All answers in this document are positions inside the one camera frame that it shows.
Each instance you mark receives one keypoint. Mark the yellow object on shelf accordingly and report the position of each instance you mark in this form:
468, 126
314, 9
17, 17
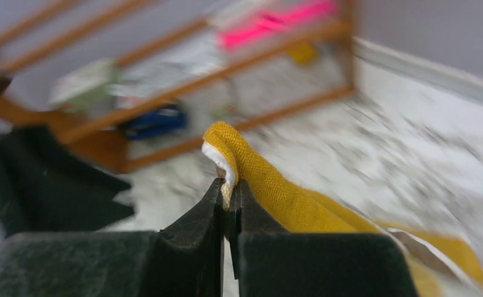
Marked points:
303, 53

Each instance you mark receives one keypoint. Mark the wooden shelf rack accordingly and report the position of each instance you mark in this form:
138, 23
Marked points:
247, 87

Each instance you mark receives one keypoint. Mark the yellow towel white trim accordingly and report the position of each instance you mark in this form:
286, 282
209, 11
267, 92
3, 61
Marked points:
427, 253

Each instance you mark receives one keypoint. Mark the pink plastic tool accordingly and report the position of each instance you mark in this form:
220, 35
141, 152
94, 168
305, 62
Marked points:
247, 22

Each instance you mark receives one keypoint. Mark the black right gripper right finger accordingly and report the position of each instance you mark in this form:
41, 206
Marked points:
268, 260

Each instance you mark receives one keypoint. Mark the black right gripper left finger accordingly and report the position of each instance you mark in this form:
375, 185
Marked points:
183, 259

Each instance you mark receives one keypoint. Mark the green stapler box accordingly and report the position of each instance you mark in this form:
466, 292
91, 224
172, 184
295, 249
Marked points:
84, 87

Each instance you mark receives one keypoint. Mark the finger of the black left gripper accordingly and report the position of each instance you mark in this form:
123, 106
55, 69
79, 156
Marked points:
44, 187

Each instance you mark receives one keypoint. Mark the blue pen pack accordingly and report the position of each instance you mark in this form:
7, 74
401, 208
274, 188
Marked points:
157, 122

